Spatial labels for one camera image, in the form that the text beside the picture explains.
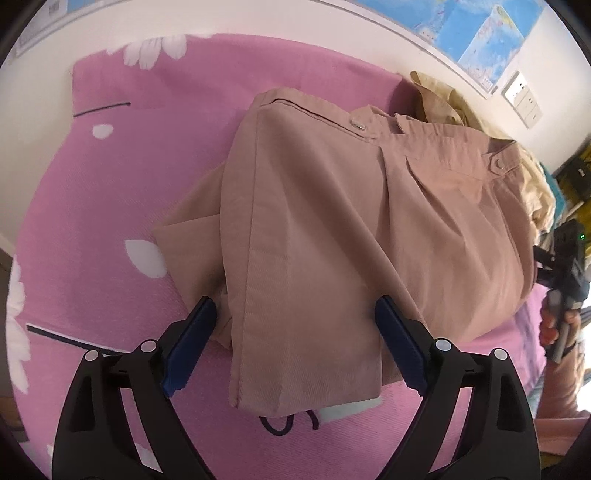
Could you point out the pink floral bedsheet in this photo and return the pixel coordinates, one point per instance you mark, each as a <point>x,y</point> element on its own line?
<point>138,184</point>

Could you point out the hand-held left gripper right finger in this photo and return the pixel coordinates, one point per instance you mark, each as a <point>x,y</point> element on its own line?
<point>400,344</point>

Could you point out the cream cloth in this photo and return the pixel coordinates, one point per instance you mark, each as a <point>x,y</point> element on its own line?
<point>443,101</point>

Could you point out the white wall switch panel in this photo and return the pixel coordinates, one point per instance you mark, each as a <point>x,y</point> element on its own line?
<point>524,97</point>

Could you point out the yellow bag with black pocket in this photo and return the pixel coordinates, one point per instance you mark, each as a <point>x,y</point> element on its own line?
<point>577,175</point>

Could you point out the light blue cloth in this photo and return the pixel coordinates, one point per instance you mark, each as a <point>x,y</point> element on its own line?
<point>538,392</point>

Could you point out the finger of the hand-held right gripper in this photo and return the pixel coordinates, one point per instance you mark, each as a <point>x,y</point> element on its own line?
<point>545,274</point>

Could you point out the teal cloth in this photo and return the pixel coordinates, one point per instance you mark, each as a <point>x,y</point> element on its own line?
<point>551,189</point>

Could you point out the wall map poster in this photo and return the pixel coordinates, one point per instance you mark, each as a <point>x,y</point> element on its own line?
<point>485,32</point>

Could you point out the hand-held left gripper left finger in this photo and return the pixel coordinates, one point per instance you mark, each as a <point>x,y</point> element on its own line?
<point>191,344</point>

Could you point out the person's right hand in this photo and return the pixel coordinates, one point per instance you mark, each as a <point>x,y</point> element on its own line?
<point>548,323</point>

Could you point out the person's right forearm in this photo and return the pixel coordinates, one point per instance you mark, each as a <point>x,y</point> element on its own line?
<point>561,397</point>

